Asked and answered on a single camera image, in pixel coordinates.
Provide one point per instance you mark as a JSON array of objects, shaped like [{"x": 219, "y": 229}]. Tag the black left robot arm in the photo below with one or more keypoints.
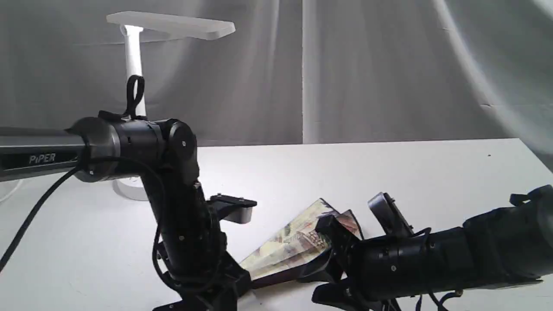
[{"x": 107, "y": 147}]

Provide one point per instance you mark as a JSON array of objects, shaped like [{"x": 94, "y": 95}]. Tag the white desk lamp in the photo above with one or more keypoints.
[{"x": 132, "y": 23}]

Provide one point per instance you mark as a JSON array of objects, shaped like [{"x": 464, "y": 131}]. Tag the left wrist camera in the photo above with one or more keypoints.
[{"x": 234, "y": 209}]

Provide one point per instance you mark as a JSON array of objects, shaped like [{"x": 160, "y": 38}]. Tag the grey backdrop curtain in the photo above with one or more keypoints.
[{"x": 295, "y": 71}]

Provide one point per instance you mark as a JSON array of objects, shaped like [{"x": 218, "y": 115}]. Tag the painted paper folding fan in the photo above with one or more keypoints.
[{"x": 296, "y": 252}]

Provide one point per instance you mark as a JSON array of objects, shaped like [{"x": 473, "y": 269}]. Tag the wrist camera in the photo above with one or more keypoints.
[
  {"x": 234, "y": 209},
  {"x": 389, "y": 217}
]

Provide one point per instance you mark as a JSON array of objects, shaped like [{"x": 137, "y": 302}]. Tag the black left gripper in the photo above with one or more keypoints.
[{"x": 194, "y": 250}]

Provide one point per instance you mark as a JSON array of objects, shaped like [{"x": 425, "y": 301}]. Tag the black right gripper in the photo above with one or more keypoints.
[{"x": 372, "y": 274}]

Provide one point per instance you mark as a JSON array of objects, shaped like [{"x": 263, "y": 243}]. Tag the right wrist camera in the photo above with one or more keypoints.
[{"x": 389, "y": 217}]

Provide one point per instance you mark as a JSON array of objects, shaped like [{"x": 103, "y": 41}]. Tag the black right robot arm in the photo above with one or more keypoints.
[{"x": 503, "y": 248}]

